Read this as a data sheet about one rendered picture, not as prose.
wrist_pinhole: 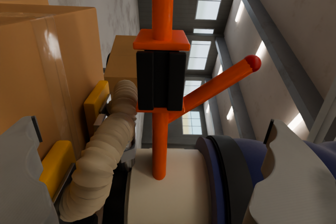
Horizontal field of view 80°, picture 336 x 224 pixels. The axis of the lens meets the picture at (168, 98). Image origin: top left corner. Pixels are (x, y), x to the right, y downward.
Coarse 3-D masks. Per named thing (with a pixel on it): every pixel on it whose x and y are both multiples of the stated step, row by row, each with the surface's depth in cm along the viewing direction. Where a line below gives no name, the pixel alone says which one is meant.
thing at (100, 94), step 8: (104, 80) 42; (96, 88) 38; (104, 88) 39; (88, 96) 36; (96, 96) 36; (104, 96) 40; (88, 104) 34; (96, 104) 35; (104, 104) 38; (88, 112) 34; (96, 112) 35; (104, 112) 38; (88, 120) 35; (88, 128) 36
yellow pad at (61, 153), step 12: (60, 144) 24; (48, 156) 23; (60, 156) 23; (72, 156) 26; (48, 168) 21; (60, 168) 23; (72, 168) 25; (48, 180) 20; (60, 180) 23; (60, 192) 22; (96, 216) 26
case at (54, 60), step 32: (0, 32) 17; (32, 32) 21; (64, 32) 28; (96, 32) 42; (0, 64) 17; (32, 64) 22; (64, 64) 29; (96, 64) 43; (0, 96) 17; (32, 96) 22; (64, 96) 29; (0, 128) 17; (64, 128) 29
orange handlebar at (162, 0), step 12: (156, 0) 20; (168, 0) 20; (156, 12) 20; (168, 12) 20; (156, 24) 21; (168, 24) 21; (156, 36) 21; (168, 36) 21; (156, 120) 26; (156, 132) 27; (156, 144) 28; (156, 156) 29; (156, 168) 30
